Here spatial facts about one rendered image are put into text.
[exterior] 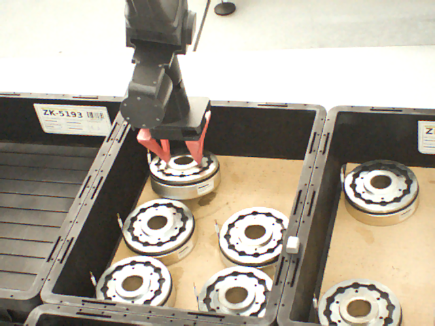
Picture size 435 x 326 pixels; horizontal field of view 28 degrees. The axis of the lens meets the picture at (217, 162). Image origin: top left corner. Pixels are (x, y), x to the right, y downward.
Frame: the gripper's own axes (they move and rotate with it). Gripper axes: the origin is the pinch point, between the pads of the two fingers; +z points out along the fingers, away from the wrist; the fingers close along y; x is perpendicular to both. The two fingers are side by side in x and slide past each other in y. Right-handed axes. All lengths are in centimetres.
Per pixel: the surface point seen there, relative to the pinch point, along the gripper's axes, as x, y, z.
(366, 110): 7.8, 26.1, -3.4
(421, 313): -19.3, 35.8, 6.2
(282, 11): 169, -29, 91
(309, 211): -11.3, 21.1, -2.4
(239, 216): -8.0, 10.0, 3.3
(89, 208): -14.9, -8.3, -4.2
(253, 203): -2.6, 10.4, 6.2
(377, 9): 170, 5, 92
